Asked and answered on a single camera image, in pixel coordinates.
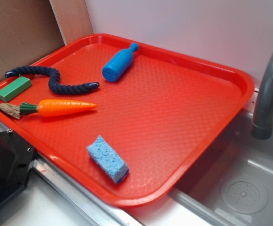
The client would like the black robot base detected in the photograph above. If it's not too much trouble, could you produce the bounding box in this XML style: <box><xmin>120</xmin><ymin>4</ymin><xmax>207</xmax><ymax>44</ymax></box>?
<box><xmin>0</xmin><ymin>131</ymin><xmax>36</xmax><ymax>207</ymax></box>

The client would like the blue plastic bottle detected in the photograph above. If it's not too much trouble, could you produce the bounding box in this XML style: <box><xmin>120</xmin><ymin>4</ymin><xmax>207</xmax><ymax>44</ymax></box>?
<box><xmin>102</xmin><ymin>43</ymin><xmax>139</xmax><ymax>82</ymax></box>

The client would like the blue sponge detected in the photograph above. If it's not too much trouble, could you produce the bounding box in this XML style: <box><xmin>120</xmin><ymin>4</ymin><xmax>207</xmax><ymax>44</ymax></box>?
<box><xmin>87</xmin><ymin>135</ymin><xmax>129</xmax><ymax>184</ymax></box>

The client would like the orange toy carrot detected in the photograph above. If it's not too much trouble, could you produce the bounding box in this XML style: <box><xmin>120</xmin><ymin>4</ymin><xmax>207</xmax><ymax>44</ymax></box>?
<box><xmin>19</xmin><ymin>99</ymin><xmax>97</xmax><ymax>117</ymax></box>

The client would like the green rectangular block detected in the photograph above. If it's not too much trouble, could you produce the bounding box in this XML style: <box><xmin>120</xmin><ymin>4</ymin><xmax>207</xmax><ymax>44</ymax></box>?
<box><xmin>0</xmin><ymin>77</ymin><xmax>32</xmax><ymax>103</ymax></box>

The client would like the brown wood piece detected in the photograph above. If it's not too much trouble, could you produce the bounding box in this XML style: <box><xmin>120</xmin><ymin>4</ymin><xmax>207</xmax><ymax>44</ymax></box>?
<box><xmin>0</xmin><ymin>103</ymin><xmax>21</xmax><ymax>120</ymax></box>

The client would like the grey faucet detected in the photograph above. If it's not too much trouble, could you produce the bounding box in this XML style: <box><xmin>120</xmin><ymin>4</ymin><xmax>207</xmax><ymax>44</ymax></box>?
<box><xmin>250</xmin><ymin>54</ymin><xmax>273</xmax><ymax>140</ymax></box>

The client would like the grey plastic sink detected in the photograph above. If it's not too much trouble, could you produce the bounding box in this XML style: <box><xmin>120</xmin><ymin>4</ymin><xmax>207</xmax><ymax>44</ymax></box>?
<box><xmin>128</xmin><ymin>104</ymin><xmax>273</xmax><ymax>226</ymax></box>

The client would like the brown cardboard panel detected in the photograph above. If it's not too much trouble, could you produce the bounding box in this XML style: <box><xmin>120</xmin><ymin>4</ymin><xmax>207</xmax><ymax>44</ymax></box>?
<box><xmin>0</xmin><ymin>0</ymin><xmax>93</xmax><ymax>82</ymax></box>

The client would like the dark blue rope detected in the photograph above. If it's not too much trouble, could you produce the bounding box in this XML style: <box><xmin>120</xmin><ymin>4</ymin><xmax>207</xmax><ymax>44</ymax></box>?
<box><xmin>4</xmin><ymin>65</ymin><xmax>100</xmax><ymax>96</ymax></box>

